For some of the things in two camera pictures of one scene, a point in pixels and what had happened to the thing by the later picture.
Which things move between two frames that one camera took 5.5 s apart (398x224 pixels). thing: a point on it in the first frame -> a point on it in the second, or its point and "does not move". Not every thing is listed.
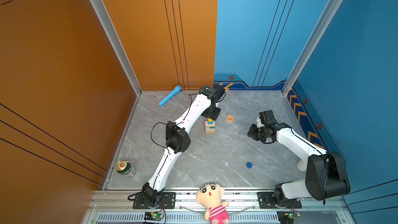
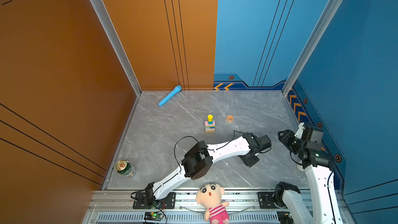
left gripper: [215, 116] -> [250, 163]
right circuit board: [287, 217] does not move
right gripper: [251, 134] -> [285, 137]
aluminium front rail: [116, 207] does not move
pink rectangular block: [207, 123] does not move
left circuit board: [153, 216] does not move
